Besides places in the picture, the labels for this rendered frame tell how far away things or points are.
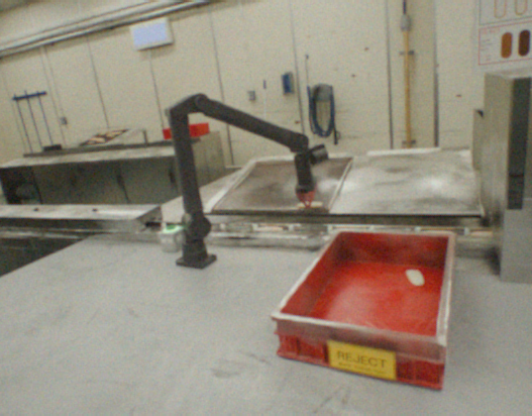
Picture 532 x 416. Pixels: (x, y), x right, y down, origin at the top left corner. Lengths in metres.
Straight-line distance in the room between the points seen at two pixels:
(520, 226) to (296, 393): 0.64
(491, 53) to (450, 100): 2.60
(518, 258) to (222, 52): 4.91
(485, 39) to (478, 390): 1.57
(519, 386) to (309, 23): 4.70
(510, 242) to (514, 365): 0.33
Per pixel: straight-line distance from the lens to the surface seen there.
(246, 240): 1.37
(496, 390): 0.81
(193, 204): 1.25
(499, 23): 2.06
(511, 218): 1.06
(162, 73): 6.11
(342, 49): 5.02
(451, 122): 4.65
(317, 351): 0.81
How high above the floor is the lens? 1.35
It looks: 17 degrees down
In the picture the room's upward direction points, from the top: 8 degrees counter-clockwise
